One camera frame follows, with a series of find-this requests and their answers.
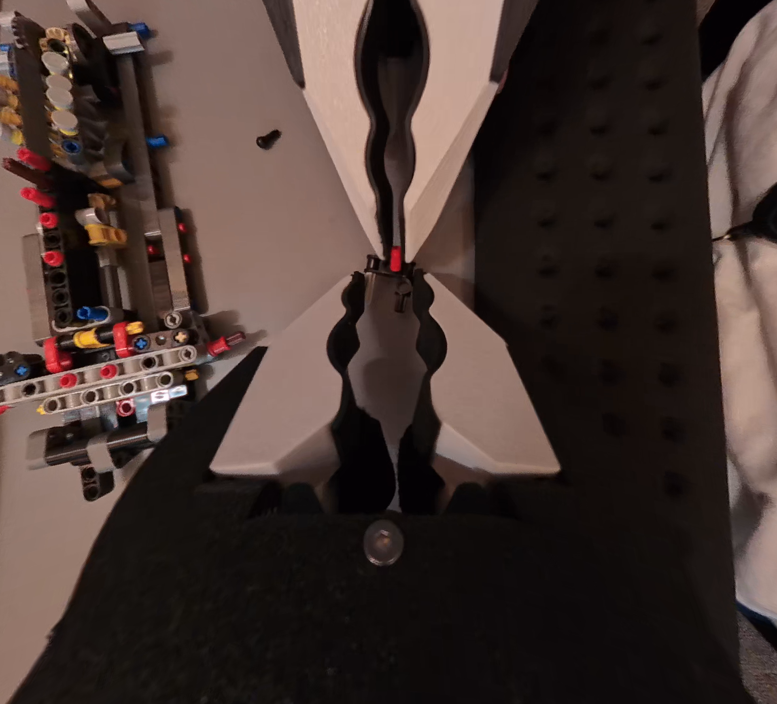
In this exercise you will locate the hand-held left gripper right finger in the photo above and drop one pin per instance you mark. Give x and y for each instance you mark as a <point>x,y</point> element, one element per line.
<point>491,412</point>

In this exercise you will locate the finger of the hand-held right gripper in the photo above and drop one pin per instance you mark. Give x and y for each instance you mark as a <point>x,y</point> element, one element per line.
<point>328,18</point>
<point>461,18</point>

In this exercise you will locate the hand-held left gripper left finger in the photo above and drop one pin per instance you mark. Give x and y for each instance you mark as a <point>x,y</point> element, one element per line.
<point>273,412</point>

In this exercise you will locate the black lego pin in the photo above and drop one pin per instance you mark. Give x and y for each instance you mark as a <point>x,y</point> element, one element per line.
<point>268,139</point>

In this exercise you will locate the black lego connector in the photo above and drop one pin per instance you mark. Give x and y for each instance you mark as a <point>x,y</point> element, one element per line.
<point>400,291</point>

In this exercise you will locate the red lego pin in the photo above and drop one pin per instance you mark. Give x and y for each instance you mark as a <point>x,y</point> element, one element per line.
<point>396,258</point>

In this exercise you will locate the grey lego car chassis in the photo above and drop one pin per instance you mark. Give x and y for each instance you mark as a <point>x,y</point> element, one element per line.
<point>121,267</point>

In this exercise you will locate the black dotted pad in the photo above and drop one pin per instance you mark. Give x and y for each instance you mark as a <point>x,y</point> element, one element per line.
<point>607,230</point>

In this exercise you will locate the person in white shirt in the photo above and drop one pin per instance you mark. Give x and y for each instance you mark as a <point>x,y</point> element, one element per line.
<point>746,352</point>

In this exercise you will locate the black round disc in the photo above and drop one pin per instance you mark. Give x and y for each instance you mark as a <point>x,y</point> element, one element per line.
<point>766,215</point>

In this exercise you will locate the black chair frame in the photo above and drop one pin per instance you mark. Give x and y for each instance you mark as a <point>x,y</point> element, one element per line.
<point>722,6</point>

